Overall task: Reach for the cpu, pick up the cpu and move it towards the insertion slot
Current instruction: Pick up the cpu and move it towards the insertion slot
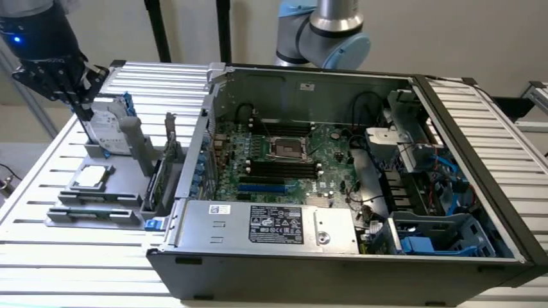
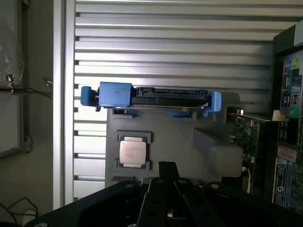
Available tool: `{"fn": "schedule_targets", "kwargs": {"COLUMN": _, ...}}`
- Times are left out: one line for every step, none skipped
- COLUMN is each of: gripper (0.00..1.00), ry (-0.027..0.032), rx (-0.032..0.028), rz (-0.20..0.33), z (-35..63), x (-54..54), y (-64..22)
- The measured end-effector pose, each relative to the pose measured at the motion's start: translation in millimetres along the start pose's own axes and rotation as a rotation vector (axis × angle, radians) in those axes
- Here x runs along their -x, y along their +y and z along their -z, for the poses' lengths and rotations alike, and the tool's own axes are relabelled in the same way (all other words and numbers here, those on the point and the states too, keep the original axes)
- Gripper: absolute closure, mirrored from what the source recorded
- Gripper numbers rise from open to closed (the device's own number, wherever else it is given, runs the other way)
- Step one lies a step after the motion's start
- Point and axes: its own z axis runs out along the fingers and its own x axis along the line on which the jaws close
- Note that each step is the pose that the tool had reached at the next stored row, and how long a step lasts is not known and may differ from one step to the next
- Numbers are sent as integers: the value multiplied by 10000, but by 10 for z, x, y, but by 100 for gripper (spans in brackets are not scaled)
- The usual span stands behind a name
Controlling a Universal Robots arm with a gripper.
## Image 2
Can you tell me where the silver CPU chip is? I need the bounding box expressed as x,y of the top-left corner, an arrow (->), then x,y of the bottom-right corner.
119,136 -> 151,168

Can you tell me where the gray plastic parts rack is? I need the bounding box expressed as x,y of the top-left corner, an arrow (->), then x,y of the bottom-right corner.
106,91 -> 245,188

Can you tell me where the green graphics card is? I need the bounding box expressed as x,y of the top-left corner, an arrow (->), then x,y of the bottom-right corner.
226,106 -> 291,197

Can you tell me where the hard disk in blue caddy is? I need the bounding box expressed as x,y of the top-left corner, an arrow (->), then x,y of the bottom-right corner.
80,81 -> 223,118

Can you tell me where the black open PC case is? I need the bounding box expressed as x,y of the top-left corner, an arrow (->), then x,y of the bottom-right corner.
271,23 -> 303,215

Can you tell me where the clear plastic bag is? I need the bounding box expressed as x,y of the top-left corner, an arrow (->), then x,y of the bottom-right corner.
0,44 -> 26,86

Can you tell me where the looped black cable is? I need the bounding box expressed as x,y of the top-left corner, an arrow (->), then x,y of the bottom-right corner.
0,196 -> 40,219

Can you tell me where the aluminium table frame profile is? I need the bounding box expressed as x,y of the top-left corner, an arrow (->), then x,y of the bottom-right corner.
53,0 -> 77,211

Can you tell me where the thin black cable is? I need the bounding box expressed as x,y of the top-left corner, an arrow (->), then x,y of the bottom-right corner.
0,77 -> 54,100

